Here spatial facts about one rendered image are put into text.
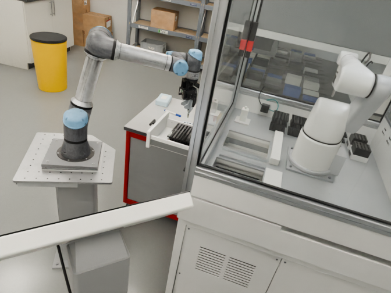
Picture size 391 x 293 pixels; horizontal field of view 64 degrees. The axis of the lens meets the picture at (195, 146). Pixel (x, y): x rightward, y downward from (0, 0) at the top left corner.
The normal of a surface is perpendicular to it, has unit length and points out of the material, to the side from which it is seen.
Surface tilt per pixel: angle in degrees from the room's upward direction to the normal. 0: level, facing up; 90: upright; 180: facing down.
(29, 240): 40
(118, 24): 90
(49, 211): 0
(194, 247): 90
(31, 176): 0
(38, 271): 0
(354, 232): 90
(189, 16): 90
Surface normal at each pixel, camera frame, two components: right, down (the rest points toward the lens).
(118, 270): 0.47, 0.53
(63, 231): 0.42, -0.30
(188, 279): -0.29, 0.47
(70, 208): 0.15, 0.55
